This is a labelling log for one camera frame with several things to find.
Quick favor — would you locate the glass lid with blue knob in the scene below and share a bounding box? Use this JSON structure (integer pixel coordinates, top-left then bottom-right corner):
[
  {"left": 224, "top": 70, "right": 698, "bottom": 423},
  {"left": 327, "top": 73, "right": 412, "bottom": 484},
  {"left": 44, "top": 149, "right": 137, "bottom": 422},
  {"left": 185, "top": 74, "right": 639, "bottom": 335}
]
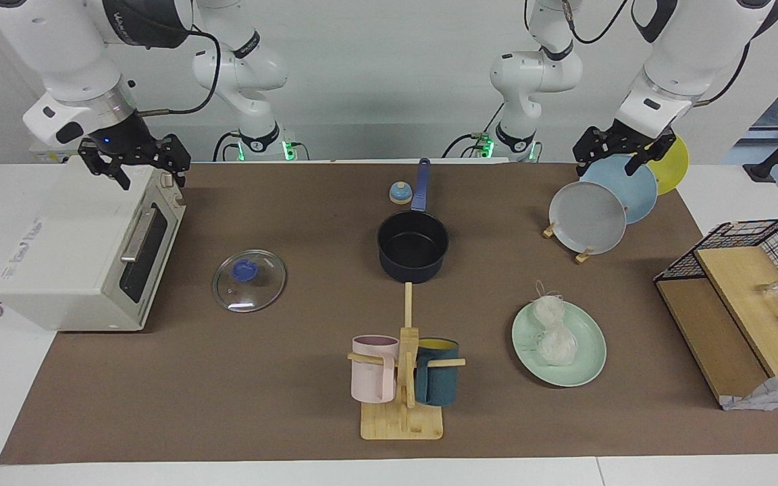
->
[{"left": 212, "top": 249, "right": 288, "bottom": 313}]

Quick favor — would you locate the clear plastic bag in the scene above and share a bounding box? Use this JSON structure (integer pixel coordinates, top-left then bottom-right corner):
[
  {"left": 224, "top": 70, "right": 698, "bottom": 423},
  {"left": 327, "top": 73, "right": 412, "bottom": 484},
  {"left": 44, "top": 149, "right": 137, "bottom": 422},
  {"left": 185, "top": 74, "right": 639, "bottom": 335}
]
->
[{"left": 531, "top": 280, "right": 579, "bottom": 367}]

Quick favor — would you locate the light blue plate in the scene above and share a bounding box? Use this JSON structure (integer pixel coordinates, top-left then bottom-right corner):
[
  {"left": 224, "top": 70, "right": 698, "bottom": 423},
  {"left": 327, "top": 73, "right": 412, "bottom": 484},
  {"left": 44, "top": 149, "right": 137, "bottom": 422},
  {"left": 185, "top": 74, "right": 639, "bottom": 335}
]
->
[{"left": 581, "top": 155, "right": 658, "bottom": 225}]

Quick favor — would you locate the yellow plate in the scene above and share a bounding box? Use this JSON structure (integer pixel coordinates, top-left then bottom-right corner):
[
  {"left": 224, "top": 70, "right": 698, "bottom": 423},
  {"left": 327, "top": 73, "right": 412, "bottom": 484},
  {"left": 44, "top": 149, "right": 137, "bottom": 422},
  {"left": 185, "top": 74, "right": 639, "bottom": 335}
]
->
[{"left": 649, "top": 134, "right": 690, "bottom": 196}]

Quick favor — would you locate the grey plate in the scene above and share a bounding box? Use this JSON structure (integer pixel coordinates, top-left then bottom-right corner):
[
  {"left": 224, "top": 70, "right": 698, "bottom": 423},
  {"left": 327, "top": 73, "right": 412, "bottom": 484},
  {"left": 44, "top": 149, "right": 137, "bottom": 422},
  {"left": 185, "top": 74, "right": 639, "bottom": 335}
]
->
[{"left": 549, "top": 181, "right": 627, "bottom": 255}]

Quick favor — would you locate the wooden plate rack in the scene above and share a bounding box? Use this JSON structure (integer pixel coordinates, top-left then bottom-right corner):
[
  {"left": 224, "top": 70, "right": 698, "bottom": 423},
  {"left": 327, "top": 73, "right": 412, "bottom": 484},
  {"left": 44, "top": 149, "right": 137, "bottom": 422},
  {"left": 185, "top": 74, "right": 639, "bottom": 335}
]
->
[{"left": 542, "top": 215, "right": 596, "bottom": 265}]

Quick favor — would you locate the mint green plate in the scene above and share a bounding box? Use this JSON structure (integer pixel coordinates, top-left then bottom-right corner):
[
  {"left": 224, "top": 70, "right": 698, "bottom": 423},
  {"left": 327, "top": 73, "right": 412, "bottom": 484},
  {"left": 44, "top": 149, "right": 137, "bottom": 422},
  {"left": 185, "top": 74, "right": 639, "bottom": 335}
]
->
[{"left": 511, "top": 298, "right": 607, "bottom": 388}]

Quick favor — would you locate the white box with yellow label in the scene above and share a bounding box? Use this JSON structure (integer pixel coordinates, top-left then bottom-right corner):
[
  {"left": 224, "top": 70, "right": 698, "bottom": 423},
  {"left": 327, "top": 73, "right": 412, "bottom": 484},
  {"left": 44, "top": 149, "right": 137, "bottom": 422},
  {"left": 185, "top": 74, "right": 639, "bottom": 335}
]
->
[{"left": 28, "top": 138, "right": 86, "bottom": 164}]

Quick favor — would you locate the white toaster oven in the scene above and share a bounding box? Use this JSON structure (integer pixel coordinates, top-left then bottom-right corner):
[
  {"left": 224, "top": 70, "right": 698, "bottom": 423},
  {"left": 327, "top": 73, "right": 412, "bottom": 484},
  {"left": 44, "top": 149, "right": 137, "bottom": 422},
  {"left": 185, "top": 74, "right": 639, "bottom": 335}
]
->
[{"left": 0, "top": 155, "right": 187, "bottom": 333}]

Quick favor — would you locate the light wooden board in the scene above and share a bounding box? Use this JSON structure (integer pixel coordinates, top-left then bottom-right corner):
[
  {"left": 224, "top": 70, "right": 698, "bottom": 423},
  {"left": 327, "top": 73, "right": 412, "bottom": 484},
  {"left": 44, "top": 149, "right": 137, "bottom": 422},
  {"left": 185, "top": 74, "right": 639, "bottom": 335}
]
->
[{"left": 693, "top": 246, "right": 778, "bottom": 377}]

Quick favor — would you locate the brown wooden board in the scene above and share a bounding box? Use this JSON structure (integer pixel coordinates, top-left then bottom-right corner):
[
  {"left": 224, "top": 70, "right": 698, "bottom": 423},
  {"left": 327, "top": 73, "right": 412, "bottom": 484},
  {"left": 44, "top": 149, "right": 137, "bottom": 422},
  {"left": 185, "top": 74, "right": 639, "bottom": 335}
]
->
[{"left": 656, "top": 277, "right": 771, "bottom": 406}]

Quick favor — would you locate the dark blue saucepan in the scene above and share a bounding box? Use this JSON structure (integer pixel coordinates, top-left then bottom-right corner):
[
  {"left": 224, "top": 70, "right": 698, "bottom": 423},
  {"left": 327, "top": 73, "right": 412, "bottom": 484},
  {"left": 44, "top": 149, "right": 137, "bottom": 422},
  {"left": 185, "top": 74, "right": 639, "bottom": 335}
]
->
[{"left": 376, "top": 157, "right": 450, "bottom": 284}]

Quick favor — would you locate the brown table mat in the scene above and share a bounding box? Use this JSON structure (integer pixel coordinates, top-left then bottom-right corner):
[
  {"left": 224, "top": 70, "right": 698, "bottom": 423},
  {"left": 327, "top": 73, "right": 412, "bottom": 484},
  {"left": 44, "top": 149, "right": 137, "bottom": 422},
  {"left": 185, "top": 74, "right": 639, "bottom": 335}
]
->
[{"left": 0, "top": 161, "right": 778, "bottom": 466}]

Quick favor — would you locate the dark teal mug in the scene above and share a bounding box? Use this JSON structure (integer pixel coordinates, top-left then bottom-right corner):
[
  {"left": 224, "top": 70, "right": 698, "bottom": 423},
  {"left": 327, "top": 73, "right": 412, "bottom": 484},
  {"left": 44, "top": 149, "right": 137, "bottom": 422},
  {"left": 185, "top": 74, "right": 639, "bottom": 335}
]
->
[{"left": 414, "top": 337, "right": 461, "bottom": 407}]

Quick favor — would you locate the pink mug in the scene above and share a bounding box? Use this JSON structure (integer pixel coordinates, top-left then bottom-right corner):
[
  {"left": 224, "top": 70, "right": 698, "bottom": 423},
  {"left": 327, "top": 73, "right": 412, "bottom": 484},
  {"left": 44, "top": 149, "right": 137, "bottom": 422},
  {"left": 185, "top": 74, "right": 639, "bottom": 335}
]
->
[{"left": 351, "top": 335, "right": 400, "bottom": 404}]

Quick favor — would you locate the wooden mug stand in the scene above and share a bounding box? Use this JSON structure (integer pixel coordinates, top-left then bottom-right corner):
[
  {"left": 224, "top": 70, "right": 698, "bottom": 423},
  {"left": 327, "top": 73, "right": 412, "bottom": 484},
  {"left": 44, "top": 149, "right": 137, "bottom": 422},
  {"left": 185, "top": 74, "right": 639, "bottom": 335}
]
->
[{"left": 347, "top": 281, "right": 467, "bottom": 441}]

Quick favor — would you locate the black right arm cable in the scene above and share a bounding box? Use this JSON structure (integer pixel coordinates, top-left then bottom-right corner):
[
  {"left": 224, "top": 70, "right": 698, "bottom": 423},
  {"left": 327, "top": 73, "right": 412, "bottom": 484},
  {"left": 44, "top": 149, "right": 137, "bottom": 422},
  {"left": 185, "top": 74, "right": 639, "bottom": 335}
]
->
[{"left": 139, "top": 27, "right": 222, "bottom": 117}]

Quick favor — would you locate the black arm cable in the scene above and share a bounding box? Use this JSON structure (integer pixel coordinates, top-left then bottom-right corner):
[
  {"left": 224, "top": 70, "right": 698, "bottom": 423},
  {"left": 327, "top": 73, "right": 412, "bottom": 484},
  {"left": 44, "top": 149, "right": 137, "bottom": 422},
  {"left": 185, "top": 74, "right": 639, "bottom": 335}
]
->
[
  {"left": 693, "top": 40, "right": 751, "bottom": 107},
  {"left": 139, "top": 27, "right": 222, "bottom": 117}
]

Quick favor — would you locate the black wire basket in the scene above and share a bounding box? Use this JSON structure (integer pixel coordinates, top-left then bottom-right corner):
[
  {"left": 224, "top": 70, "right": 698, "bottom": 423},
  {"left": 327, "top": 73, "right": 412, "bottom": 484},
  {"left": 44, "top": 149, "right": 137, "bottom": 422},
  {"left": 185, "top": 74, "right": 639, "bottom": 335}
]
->
[{"left": 654, "top": 217, "right": 778, "bottom": 311}]

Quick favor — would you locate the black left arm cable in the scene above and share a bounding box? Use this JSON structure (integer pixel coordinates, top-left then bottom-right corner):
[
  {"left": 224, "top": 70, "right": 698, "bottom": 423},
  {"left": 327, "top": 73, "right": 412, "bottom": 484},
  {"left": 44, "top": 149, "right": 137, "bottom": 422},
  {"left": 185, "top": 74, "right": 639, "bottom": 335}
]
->
[{"left": 693, "top": 40, "right": 751, "bottom": 107}]

